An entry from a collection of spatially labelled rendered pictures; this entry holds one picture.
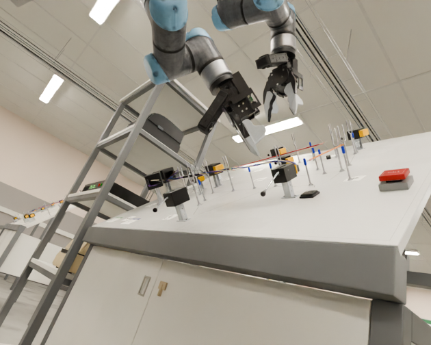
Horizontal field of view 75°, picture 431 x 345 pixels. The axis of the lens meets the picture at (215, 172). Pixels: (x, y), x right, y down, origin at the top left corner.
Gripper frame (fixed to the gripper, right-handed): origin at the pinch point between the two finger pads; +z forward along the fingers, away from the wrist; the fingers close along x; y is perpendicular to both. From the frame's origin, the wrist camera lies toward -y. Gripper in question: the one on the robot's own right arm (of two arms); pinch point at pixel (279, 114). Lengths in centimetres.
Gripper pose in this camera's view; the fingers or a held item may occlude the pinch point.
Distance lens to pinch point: 84.1
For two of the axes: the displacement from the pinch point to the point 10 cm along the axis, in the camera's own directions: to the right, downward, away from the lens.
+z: -0.4, 9.8, -1.8
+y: 7.4, 1.5, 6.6
